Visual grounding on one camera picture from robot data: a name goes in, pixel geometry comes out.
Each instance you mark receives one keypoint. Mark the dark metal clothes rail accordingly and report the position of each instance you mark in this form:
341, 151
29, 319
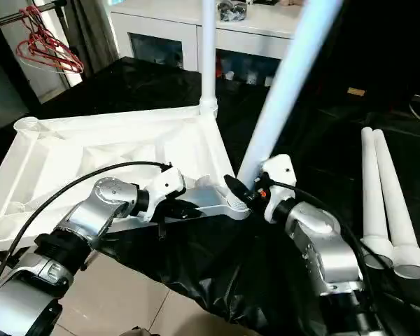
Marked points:
21, 12

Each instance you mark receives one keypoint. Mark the white plastic table leg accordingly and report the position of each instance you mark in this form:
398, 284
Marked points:
374, 189
208, 56
287, 84
399, 210

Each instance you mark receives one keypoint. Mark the dark object on cabinet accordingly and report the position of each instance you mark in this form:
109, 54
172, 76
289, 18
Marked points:
232, 9

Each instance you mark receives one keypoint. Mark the white plastic table top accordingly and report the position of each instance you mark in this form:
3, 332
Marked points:
91, 140

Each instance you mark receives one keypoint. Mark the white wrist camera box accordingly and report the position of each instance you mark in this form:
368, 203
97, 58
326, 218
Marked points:
164, 189
276, 178

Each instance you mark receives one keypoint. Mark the grey curtain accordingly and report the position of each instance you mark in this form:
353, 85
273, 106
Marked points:
91, 28

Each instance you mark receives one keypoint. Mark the beige object on cabinet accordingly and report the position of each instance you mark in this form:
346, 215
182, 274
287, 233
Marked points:
290, 3

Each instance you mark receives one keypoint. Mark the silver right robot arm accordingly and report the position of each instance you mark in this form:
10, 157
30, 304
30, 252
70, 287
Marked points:
322, 252

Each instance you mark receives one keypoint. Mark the red bottle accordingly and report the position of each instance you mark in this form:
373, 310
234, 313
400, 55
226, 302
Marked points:
218, 70

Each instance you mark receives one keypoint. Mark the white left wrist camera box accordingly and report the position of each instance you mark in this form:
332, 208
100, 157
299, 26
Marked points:
164, 189

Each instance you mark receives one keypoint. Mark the small yellow label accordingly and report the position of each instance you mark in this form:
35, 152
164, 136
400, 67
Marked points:
355, 91

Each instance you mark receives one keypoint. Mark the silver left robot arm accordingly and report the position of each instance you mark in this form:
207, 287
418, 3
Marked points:
84, 224

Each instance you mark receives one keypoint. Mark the black plastic mat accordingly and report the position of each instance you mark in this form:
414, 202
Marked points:
231, 273

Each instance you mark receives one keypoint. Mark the white cabinet with glass doors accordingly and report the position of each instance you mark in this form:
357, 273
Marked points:
168, 28

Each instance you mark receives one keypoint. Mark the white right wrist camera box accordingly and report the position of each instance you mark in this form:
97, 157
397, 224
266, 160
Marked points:
276, 178

